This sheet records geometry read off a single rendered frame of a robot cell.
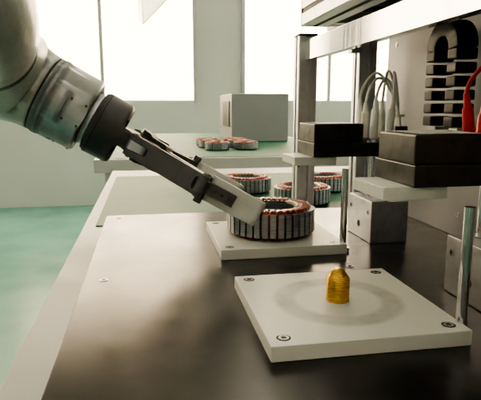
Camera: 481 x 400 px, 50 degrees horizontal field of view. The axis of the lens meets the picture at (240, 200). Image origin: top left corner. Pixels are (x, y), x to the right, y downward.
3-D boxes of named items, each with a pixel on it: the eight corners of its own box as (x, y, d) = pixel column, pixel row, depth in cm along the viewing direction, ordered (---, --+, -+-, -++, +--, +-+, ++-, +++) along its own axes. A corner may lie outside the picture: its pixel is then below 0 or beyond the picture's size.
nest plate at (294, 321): (271, 363, 35) (271, 346, 35) (234, 288, 50) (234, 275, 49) (471, 345, 38) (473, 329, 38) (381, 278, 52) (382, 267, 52)
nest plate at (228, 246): (221, 260, 59) (221, 249, 58) (205, 229, 73) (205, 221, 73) (347, 254, 61) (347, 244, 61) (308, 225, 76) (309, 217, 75)
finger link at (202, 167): (190, 181, 70) (189, 180, 71) (233, 205, 72) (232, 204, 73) (200, 161, 70) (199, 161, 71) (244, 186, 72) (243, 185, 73)
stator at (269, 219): (234, 244, 61) (234, 213, 60) (221, 223, 71) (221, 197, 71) (326, 240, 62) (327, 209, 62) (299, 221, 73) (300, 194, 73)
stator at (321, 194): (284, 209, 98) (284, 189, 97) (267, 198, 109) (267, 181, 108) (339, 205, 101) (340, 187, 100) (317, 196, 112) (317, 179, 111)
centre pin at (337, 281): (330, 304, 42) (331, 272, 42) (322, 296, 44) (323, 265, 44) (352, 302, 43) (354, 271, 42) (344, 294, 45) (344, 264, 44)
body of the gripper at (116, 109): (81, 144, 65) (147, 179, 67) (71, 150, 57) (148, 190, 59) (109, 91, 64) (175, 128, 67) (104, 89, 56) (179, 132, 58)
